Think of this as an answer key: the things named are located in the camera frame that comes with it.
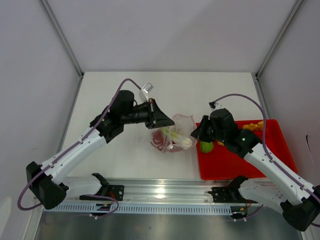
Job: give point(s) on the green bumpy custard apple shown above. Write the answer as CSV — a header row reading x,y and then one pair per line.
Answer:
x,y
206,147

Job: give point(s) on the left aluminium corner post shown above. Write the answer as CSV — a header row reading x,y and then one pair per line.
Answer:
x,y
56,27

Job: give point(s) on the clear zip top bag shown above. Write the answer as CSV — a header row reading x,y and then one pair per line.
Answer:
x,y
185,125

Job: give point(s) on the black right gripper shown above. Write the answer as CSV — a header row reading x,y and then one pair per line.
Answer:
x,y
199,132

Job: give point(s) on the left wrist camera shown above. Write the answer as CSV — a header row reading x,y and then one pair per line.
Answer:
x,y
145,91

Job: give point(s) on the aluminium corner post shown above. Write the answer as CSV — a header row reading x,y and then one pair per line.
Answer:
x,y
56,27
289,20

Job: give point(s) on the green celery stalk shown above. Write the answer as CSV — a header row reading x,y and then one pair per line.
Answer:
x,y
176,139

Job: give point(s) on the orange toy food piece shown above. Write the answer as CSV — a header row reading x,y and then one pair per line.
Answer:
x,y
254,126

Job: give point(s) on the red plastic tray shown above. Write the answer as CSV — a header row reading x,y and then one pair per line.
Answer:
x,y
220,164

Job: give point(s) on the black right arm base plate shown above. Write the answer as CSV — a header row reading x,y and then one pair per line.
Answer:
x,y
225,194

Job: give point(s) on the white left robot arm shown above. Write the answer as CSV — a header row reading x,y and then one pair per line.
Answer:
x,y
47,180

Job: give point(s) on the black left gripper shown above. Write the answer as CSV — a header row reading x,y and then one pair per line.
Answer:
x,y
156,118

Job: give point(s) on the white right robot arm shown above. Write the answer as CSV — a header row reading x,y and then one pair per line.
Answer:
x,y
296,199

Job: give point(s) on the right aluminium corner post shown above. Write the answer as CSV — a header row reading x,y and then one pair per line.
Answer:
x,y
289,20

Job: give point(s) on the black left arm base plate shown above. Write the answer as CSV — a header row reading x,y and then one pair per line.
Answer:
x,y
111,191

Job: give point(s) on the white slotted cable duct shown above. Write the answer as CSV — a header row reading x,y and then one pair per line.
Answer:
x,y
134,208

